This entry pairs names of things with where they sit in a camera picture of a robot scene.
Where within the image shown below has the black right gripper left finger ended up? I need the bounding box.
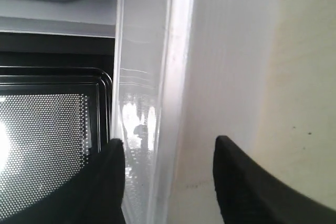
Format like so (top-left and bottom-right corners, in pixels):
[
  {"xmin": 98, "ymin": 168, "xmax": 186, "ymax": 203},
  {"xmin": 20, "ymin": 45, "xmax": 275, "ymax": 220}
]
[{"xmin": 3, "ymin": 138, "xmax": 124, "ymax": 223}]

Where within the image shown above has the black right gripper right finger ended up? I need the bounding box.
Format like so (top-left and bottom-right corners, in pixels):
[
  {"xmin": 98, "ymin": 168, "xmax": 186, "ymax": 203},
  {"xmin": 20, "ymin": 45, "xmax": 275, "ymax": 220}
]
[{"xmin": 214, "ymin": 136, "xmax": 335, "ymax": 223}]

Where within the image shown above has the white plastic lidded container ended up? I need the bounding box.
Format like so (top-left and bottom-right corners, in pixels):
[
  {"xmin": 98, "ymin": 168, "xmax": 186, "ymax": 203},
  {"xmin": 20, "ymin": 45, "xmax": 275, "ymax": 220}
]
[{"xmin": 111, "ymin": 0, "xmax": 278, "ymax": 223}]

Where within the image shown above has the microwave door black window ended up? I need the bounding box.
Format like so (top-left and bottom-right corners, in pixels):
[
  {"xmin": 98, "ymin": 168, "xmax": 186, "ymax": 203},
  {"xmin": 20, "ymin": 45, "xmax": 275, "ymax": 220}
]
[{"xmin": 0, "ymin": 31, "xmax": 116, "ymax": 190}]

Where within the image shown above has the white microwave oven body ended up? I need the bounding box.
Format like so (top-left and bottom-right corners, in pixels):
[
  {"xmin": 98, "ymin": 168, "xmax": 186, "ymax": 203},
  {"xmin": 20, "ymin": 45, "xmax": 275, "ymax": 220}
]
[{"xmin": 1, "ymin": 0, "xmax": 117, "ymax": 38}]

